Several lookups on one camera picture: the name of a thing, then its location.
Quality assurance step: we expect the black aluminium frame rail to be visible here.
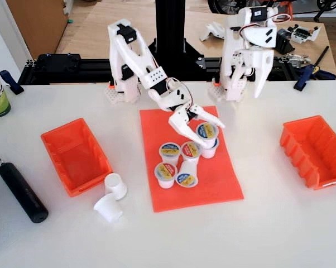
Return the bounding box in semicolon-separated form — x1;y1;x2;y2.
17;55;300;85

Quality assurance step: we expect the red lid white coffee pod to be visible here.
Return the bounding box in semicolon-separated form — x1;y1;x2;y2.
103;173;128;201
180;141;201;162
154;162;178;189

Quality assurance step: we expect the metal clamp tool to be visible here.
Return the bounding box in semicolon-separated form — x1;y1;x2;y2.
279;52;311;69

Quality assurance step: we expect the black bicycle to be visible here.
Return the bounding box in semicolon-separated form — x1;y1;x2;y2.
207;0;336;22

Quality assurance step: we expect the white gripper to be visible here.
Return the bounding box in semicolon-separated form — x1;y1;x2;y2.
168;104;227;149
232;49;275;99

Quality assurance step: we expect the black plastic mounting block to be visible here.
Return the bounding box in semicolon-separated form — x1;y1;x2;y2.
35;52;82;74

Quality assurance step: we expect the orange foam mat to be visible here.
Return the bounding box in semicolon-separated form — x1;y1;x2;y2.
139;105;244;214

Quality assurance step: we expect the blue lid white coffee pod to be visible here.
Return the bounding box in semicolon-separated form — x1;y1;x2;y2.
195;122;219;149
200;138;220;159
175;159;199;188
158;142;181;166

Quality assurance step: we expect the orange plastic bin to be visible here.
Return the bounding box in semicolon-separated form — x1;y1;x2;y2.
40;117;114;198

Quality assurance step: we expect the black printed part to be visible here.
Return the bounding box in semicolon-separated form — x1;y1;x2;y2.
275;27;296;55

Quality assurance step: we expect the blue bar clamp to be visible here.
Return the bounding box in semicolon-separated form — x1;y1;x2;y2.
0;69;25;95
293;45;336;92

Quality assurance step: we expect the white crumpled sheet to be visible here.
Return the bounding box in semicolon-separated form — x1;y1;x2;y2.
62;0;74;16

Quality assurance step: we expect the orange bin with white label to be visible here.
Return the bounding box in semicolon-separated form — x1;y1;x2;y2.
279;114;336;192

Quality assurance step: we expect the white device with circuit board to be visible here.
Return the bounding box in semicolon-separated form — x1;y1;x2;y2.
278;24;321;44

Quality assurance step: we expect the black aluminium frame post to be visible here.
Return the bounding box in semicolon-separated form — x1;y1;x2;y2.
140;0;205;61

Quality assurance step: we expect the white printed robot part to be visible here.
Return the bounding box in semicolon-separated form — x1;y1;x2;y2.
199;21;227;42

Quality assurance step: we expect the wooden table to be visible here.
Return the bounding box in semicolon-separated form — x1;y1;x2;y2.
55;2;336;84

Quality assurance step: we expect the brown wooden cabinet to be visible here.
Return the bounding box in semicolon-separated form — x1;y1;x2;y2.
5;0;70;60

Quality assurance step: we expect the black electric screwdriver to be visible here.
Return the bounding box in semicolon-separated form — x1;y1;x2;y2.
0;152;49;224

